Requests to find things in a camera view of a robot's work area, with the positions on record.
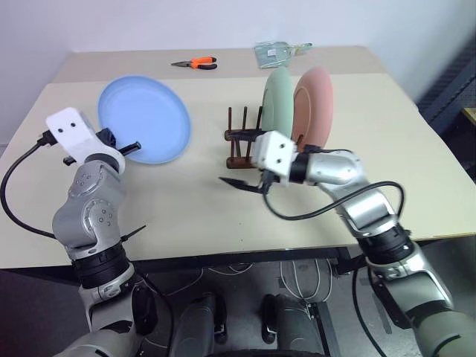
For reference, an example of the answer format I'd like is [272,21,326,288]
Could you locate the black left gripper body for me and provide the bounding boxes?
[96,127,120,150]

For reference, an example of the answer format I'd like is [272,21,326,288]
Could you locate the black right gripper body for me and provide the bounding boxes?
[257,169,281,196]

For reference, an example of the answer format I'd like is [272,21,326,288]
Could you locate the blue plate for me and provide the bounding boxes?
[97,75,193,166]

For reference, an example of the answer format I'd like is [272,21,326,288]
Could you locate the dark wooden dish rack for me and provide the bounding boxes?
[223,106,310,170]

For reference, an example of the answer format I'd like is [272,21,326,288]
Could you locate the green plate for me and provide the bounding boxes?
[260,67,294,143]

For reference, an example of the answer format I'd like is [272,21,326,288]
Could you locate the pink plate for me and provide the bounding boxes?
[290,66,335,150]

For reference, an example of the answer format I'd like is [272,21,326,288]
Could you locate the pale green plastic packet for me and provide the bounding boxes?
[254,40,298,70]

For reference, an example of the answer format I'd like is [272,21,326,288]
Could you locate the dark grey rounded robot leg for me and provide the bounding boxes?
[261,293,325,357]
[173,292,228,357]

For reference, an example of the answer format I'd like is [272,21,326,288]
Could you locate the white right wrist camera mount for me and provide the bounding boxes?
[252,130,299,185]

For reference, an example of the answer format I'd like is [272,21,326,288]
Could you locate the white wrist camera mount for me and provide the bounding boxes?
[45,107,126,173]
[252,130,299,185]

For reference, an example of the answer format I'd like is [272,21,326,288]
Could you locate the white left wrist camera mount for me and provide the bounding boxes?
[45,107,126,173]

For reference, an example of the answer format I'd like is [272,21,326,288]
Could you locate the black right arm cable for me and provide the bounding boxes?
[263,149,405,221]

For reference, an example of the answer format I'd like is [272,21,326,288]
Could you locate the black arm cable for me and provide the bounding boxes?
[263,149,405,221]
[0,130,57,239]

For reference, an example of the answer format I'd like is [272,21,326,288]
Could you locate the black metal table frame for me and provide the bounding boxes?
[132,245,375,357]

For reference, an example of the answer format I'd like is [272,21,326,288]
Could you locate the black cable tie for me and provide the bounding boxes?
[119,224,147,243]

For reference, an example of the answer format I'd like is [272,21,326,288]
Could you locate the orange handled pliers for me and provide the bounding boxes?
[170,56,219,71]

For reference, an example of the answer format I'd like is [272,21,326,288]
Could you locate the white floor cable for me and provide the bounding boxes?
[276,259,336,303]

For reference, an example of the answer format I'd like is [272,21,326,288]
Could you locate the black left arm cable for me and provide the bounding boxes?
[0,130,57,239]

